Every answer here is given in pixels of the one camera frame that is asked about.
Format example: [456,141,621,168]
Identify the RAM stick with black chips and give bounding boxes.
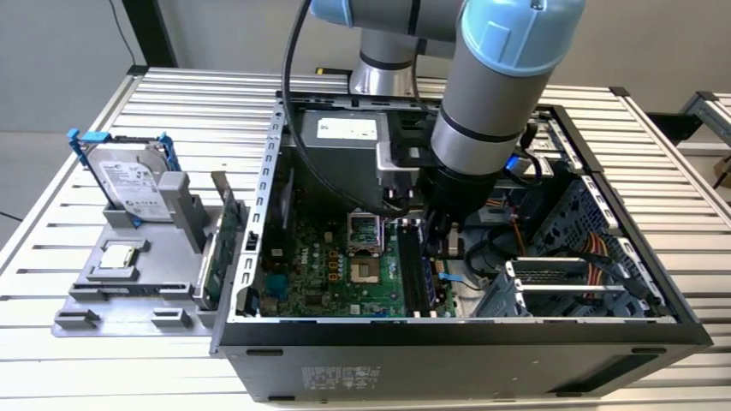
[67,289,190,300]
[418,220,441,310]

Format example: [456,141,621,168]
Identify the black RAM slot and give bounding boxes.
[404,217,424,319]
[396,217,416,319]
[410,217,432,319]

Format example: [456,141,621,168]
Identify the perforated metal disk bay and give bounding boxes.
[472,255,652,319]

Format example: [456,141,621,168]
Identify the CPU socket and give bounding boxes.
[346,256,382,286]

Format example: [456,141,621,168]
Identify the grey power supply unit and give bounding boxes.
[281,109,394,215]

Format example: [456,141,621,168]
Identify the green Dell motherboard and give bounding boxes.
[258,213,461,319]

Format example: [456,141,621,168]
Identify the black case fan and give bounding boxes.
[266,166,298,262]

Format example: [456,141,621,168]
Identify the green graphics card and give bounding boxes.
[193,170,247,312]

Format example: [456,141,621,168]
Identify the open black PC case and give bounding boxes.
[207,87,714,406]

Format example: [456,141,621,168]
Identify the neighbouring metal slat table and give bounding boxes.
[676,89,731,158]

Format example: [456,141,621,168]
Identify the grey plastic parts rack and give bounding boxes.
[50,173,251,342]

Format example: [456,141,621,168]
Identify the hard disk in blue carrier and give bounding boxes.
[65,130,181,226]

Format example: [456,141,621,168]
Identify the silver CPU chip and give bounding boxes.
[95,246,138,271]

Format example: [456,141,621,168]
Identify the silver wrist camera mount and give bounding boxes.
[374,140,426,206]

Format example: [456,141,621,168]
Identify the orange SATA wire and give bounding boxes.
[510,213,529,258]

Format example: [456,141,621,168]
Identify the black looped cable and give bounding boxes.
[462,224,514,282]

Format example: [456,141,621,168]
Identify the black cable with blue tab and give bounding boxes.
[436,271,492,292]

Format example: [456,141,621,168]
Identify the metal socket cover frame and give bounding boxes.
[345,206,382,254]

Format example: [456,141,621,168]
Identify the yellow red power wires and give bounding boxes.
[581,233,610,287]

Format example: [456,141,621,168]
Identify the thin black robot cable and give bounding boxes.
[408,0,441,116]

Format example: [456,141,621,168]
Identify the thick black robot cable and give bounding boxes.
[281,0,426,217]

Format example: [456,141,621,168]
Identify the black upright post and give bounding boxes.
[122,0,178,69]

